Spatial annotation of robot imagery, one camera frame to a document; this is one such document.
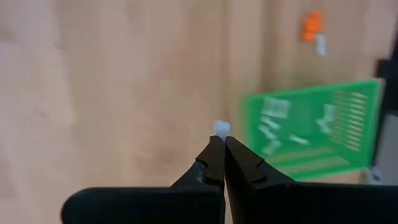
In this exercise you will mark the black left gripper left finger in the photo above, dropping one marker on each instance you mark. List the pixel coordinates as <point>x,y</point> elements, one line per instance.
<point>155,205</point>

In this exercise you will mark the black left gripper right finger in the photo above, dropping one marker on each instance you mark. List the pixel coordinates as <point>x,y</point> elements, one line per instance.
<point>295,205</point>

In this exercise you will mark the green plastic basket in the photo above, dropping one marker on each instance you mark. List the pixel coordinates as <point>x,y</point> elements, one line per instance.
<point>311,93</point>

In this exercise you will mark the orange toy skeleton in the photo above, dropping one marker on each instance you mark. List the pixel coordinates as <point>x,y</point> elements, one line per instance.
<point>311,26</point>

